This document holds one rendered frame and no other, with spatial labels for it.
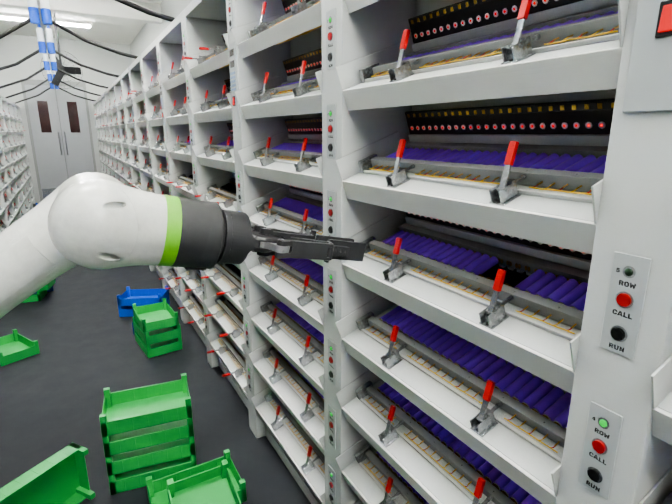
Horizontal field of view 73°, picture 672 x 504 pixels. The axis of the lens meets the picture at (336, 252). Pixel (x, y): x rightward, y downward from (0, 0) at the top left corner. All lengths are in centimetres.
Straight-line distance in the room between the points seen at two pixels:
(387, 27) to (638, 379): 86
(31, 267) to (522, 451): 77
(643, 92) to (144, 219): 57
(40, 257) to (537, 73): 70
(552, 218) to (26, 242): 69
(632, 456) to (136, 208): 66
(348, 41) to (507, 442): 85
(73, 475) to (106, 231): 154
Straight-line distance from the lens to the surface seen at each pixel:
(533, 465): 84
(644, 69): 62
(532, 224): 70
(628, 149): 62
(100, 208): 57
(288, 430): 186
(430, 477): 108
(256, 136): 173
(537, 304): 79
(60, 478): 201
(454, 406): 93
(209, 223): 60
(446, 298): 87
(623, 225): 62
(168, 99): 308
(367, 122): 111
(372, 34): 113
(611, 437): 70
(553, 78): 69
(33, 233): 72
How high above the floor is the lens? 126
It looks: 15 degrees down
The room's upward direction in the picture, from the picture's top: straight up
